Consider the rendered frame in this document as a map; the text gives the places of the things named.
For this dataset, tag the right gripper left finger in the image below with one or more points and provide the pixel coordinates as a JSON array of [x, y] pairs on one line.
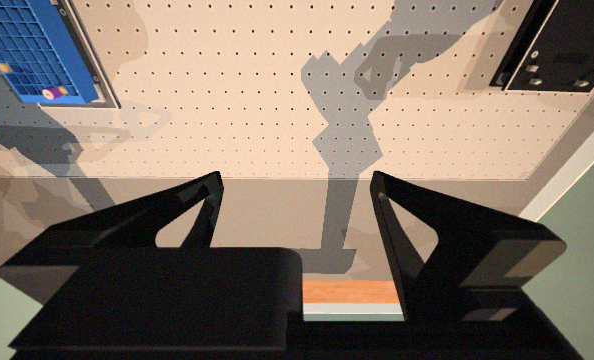
[[136, 223]]

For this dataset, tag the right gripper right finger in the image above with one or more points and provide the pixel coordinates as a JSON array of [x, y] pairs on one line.
[[478, 247]]

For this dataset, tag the blue grid tube rack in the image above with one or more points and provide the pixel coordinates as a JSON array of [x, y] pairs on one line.
[[60, 65]]

